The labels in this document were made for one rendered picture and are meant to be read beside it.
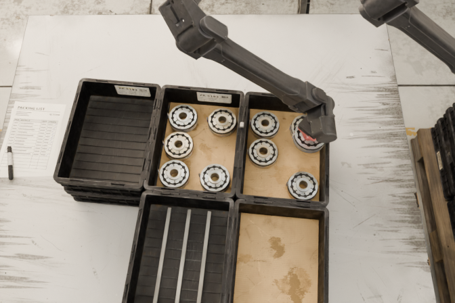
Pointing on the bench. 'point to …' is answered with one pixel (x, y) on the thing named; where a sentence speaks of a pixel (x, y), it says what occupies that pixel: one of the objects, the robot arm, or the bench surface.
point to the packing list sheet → (32, 139)
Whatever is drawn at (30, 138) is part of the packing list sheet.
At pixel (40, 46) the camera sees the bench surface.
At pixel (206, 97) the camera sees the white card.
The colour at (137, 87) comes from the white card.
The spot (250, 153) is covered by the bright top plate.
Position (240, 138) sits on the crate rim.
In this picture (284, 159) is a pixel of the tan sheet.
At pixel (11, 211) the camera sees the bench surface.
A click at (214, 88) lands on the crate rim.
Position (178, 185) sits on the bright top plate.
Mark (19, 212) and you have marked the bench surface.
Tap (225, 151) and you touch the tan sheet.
